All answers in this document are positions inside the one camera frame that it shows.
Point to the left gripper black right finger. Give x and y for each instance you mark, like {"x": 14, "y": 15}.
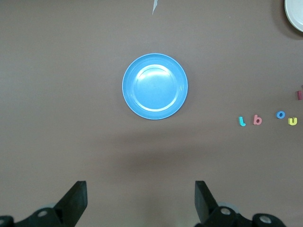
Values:
{"x": 206, "y": 208}

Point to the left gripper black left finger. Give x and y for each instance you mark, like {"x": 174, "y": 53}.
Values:
{"x": 71, "y": 203}

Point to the teal foam letter l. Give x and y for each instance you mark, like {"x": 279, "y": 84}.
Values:
{"x": 241, "y": 121}

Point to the pink foam letter q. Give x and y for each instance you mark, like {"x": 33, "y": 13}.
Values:
{"x": 255, "y": 119}

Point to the blue foam letter o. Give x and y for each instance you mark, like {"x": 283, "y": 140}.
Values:
{"x": 277, "y": 115}

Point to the brown table cover sheet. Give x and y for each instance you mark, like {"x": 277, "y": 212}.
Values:
{"x": 71, "y": 94}

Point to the yellow foam letter n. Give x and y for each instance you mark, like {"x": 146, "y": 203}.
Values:
{"x": 293, "y": 123}

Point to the blue plate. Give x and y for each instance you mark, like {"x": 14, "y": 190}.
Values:
{"x": 155, "y": 86}

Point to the dark red foam letter i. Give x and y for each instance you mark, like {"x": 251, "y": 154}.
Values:
{"x": 299, "y": 95}

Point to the small white paper scrap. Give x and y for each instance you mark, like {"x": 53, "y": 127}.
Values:
{"x": 155, "y": 7}

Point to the beige plate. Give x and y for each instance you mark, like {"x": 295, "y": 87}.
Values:
{"x": 296, "y": 14}

